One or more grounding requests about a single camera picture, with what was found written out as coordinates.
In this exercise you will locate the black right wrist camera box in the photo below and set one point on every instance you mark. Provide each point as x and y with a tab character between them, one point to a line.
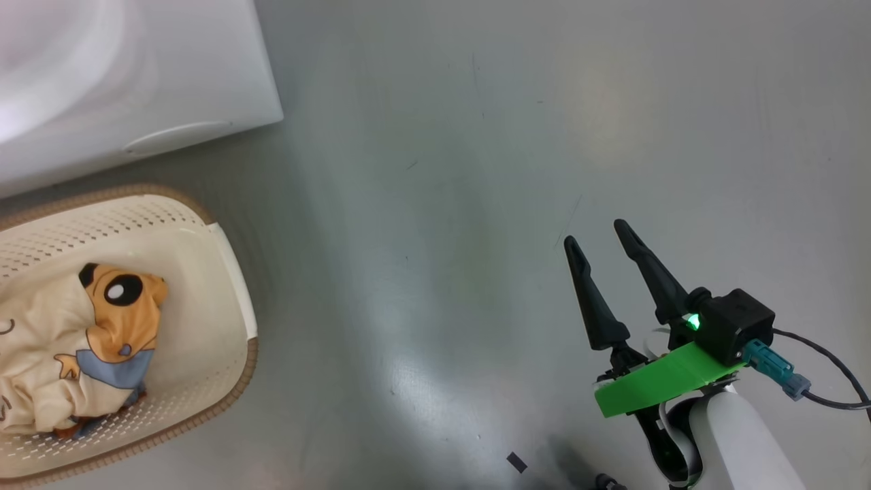
738	323

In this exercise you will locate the cream cartoon print garment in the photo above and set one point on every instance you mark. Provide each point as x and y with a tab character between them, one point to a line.
41	354

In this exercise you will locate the white front-load washing machine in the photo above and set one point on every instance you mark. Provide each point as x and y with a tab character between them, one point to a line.
136	54

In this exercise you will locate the small black floor scrap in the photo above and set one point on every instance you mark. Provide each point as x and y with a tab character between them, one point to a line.
517	463

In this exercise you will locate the cream perforated laundry basket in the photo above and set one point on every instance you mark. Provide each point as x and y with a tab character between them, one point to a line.
197	286

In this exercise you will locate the round white filter cover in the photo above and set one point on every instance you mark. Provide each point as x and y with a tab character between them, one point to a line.
177	138

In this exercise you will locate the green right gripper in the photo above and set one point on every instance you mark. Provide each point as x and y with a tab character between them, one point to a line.
653	384

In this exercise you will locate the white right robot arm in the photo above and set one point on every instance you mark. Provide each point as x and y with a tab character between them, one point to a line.
742	442

